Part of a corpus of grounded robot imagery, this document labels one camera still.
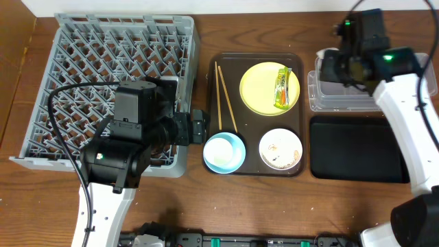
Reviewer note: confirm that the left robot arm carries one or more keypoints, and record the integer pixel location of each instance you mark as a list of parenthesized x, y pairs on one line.
[(145, 134)]

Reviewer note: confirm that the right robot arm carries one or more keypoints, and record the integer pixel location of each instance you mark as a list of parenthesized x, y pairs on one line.
[(395, 80)]

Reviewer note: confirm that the black waste tray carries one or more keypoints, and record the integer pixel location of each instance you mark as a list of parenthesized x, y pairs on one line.
[(355, 148)]

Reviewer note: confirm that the wooden chopstick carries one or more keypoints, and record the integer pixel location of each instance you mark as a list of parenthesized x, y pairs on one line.
[(219, 114), (227, 99)]

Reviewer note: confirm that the green snack wrapper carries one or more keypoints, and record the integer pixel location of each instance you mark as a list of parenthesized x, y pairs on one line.
[(281, 94)]

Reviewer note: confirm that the clear plastic bin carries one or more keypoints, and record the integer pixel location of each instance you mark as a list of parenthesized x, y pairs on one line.
[(329, 96)]

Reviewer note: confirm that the grey plastic dish rack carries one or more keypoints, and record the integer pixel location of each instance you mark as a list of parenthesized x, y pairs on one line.
[(90, 53)]

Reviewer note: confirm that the left wooden chopstick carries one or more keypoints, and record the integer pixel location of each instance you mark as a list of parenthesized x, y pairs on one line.
[(219, 114)]

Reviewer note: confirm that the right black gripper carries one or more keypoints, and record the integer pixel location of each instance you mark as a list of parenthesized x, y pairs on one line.
[(330, 66)]

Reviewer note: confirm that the yellow round plate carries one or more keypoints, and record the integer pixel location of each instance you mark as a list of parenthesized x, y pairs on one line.
[(259, 92)]

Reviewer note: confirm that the black equipment rail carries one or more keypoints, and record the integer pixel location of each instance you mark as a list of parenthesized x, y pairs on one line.
[(155, 234)]

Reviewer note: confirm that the light blue bowl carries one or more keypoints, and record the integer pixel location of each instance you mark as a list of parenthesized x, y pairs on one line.
[(224, 153)]

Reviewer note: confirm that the right wooden chopstick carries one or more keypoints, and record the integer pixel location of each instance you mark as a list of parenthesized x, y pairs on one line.
[(227, 99)]

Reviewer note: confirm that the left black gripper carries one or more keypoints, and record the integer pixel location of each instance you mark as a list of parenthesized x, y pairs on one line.
[(198, 125)]

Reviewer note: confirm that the dark brown serving tray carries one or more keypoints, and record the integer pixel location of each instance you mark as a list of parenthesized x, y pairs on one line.
[(252, 126)]

